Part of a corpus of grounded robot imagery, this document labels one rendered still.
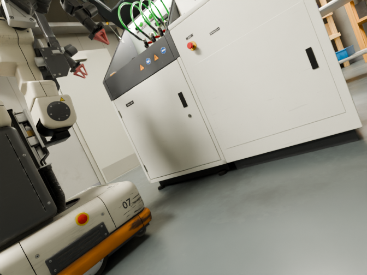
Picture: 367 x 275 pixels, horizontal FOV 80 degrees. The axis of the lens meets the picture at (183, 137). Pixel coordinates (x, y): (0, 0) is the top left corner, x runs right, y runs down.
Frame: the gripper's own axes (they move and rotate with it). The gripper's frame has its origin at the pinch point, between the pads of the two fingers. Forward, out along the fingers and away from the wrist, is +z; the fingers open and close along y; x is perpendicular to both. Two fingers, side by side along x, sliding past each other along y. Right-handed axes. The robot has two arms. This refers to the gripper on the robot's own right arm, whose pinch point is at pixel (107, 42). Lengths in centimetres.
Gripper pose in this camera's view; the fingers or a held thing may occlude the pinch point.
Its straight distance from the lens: 140.1
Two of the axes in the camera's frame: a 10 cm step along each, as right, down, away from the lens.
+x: -4.1, 7.3, -5.5
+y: -6.2, 2.1, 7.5
